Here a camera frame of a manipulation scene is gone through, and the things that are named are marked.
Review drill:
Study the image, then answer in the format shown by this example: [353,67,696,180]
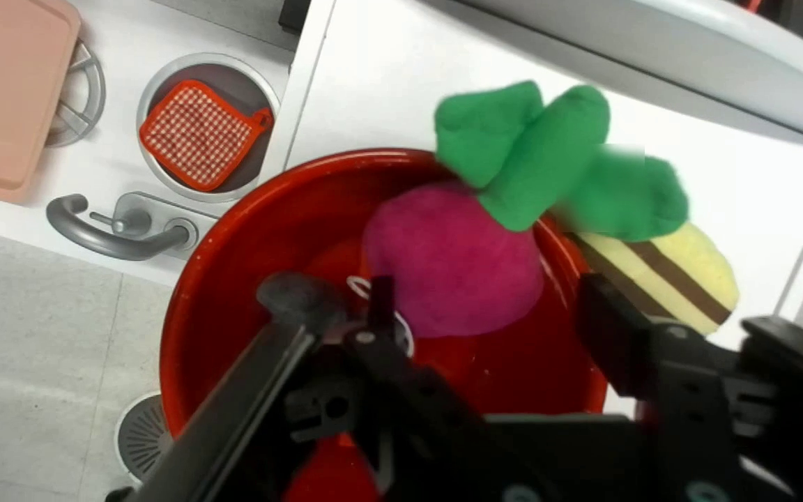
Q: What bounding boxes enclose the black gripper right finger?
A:
[573,272,803,440]

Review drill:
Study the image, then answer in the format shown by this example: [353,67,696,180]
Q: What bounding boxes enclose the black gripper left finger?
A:
[127,271,353,502]

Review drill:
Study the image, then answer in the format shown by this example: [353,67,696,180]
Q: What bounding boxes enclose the red plastic bowl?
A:
[156,148,611,502]

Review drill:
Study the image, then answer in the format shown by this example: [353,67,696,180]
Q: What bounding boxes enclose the purple radish plush toy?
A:
[358,77,690,341]

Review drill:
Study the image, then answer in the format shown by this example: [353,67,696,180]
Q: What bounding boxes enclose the yellow striped plush toy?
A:
[549,217,740,338]

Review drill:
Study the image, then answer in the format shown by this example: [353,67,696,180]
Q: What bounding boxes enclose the grey toy faucet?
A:
[45,189,201,261]

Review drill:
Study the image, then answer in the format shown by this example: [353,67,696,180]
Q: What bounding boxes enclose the grey toy burner grate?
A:
[45,38,109,150]

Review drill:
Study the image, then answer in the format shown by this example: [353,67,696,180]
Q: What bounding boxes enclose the white toy sink counter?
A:
[0,0,339,291]

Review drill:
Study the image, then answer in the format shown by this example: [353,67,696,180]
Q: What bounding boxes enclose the round grey floor drain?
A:
[112,388,176,486]

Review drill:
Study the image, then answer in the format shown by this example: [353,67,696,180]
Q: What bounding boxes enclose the orange mesh strainer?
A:
[137,76,276,194]

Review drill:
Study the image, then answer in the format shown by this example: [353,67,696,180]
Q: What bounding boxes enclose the pink plastic tray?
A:
[0,0,87,203]

